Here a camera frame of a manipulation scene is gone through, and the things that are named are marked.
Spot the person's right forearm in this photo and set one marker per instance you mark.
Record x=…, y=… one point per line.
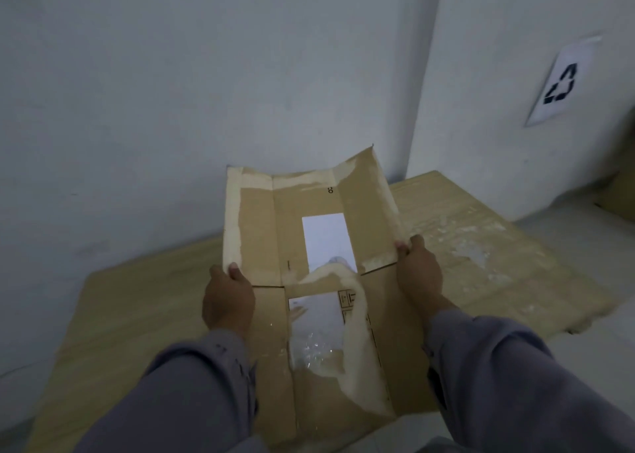
x=516, y=383

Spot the torn cardboard box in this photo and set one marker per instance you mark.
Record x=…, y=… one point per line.
x=322, y=289

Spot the person's left forearm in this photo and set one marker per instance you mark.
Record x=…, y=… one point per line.
x=173, y=393

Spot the white recycling symbol sign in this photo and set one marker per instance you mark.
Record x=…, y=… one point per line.
x=564, y=81

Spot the person's right thumb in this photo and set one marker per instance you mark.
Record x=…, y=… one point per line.
x=402, y=248

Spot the person's right hand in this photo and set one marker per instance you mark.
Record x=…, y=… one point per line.
x=421, y=274

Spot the person's left thumb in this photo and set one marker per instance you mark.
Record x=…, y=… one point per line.
x=235, y=270

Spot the large flat cardboard sheet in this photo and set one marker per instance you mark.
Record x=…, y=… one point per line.
x=471, y=249

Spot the person's left hand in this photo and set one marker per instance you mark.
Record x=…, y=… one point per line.
x=225, y=301

